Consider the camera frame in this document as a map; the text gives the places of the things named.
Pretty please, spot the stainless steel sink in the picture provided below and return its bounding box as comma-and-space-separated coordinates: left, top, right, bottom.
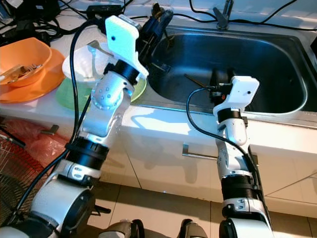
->
146, 25, 309, 116

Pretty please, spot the black power adapter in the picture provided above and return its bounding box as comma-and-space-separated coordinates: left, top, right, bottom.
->
86, 4, 122, 19

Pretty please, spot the metal spoon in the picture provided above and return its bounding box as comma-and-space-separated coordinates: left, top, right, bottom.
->
87, 41, 114, 58

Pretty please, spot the dark metal faucet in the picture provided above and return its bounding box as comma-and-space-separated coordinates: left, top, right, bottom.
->
212, 0, 234, 29

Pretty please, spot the white bowl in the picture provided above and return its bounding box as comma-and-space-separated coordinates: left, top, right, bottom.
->
62, 41, 114, 82

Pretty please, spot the brass coloured fork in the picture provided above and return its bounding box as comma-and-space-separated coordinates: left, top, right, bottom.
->
0, 63, 43, 86

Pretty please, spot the orange plastic bowl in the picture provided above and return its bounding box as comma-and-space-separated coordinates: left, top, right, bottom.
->
0, 37, 53, 87

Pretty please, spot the light green plate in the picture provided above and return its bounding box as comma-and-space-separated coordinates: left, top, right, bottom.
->
55, 74, 148, 111

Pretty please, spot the white sink cabinet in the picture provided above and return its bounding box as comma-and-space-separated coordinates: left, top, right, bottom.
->
0, 114, 317, 219

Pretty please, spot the black power strip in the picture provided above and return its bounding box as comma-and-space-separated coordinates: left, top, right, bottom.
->
5, 0, 60, 23

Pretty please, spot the red plastic bag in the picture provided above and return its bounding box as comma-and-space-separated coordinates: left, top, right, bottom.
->
2, 117, 80, 159

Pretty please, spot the robot right leg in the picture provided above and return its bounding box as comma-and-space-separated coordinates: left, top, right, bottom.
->
178, 219, 209, 238

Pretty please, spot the robot leg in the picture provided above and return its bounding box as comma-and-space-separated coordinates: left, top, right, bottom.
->
104, 219, 144, 238
178, 219, 209, 238

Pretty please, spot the robot left leg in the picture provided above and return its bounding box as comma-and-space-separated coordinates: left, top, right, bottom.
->
104, 219, 144, 238

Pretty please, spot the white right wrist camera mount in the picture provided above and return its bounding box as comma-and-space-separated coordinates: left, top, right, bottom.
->
213, 76, 260, 117

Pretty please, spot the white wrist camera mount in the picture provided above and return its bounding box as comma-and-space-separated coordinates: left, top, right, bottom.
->
213, 76, 260, 117
105, 15, 149, 80

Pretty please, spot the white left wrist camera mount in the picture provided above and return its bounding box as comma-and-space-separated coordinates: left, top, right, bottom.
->
105, 15, 149, 80

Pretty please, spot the silver bar cabinet handle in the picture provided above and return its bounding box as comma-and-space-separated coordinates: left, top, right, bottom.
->
182, 143, 221, 160

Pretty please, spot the wire grille floor fan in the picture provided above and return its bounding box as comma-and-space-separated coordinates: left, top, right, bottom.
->
0, 134, 30, 224

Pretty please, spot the small dark cabinet handle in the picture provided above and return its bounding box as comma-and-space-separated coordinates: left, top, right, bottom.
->
41, 124, 60, 135

